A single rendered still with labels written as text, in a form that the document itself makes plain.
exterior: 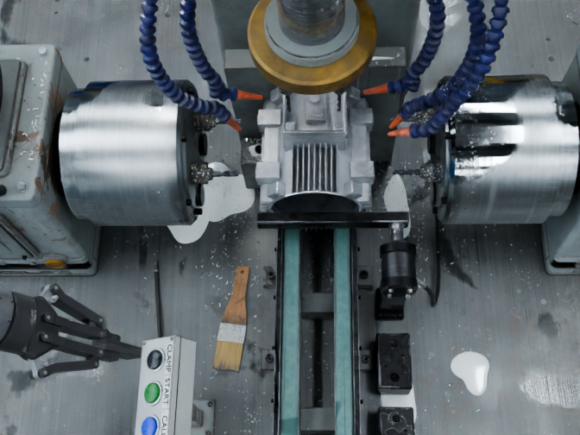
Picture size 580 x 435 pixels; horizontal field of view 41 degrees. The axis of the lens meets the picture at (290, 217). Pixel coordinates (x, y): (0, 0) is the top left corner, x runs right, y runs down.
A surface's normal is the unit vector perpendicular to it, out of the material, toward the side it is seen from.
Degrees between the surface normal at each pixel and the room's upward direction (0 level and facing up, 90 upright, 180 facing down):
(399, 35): 90
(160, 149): 25
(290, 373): 0
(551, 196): 62
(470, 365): 0
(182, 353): 57
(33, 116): 0
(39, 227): 90
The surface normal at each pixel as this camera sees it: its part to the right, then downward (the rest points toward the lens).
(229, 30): -0.01, 0.92
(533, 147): -0.05, 0.04
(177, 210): -0.03, 0.81
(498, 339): -0.05, -0.38
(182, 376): 0.81, -0.22
